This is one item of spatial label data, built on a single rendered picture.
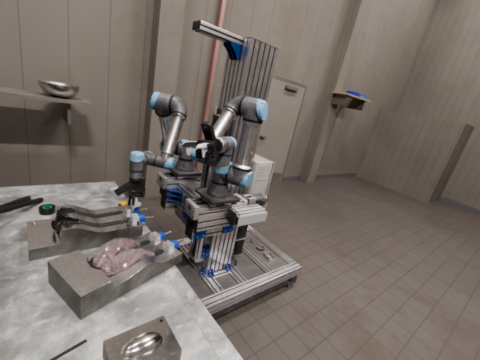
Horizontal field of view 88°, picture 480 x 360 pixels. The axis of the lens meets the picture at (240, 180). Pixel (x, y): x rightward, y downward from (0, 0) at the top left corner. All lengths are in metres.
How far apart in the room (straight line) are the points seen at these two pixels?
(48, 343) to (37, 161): 2.85
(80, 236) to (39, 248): 0.16
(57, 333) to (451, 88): 9.65
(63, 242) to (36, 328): 0.42
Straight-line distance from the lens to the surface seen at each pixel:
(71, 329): 1.17
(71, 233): 1.46
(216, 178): 1.58
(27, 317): 1.25
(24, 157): 3.77
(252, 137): 1.47
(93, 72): 3.64
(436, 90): 9.74
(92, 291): 1.13
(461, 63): 9.79
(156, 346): 1.02
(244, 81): 1.74
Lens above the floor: 1.67
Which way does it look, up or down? 18 degrees down
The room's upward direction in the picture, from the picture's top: 12 degrees clockwise
